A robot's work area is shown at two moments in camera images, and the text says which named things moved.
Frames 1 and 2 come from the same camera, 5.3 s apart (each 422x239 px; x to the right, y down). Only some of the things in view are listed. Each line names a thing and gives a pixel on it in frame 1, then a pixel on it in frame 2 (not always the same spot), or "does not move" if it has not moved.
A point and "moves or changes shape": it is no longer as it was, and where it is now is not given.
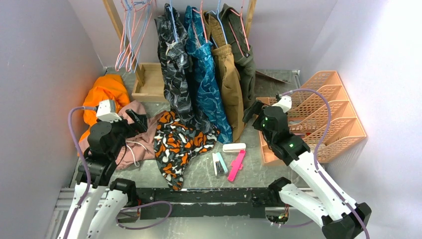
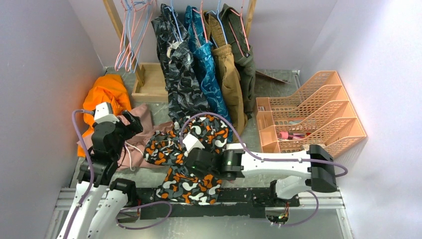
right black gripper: [256, 108] to [196, 171]
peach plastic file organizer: [323, 113] does not move
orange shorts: [106, 87] does not move
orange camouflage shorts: [175, 143] moves or changes shape
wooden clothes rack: [148, 85] does not move
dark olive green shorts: [240, 41] does not move
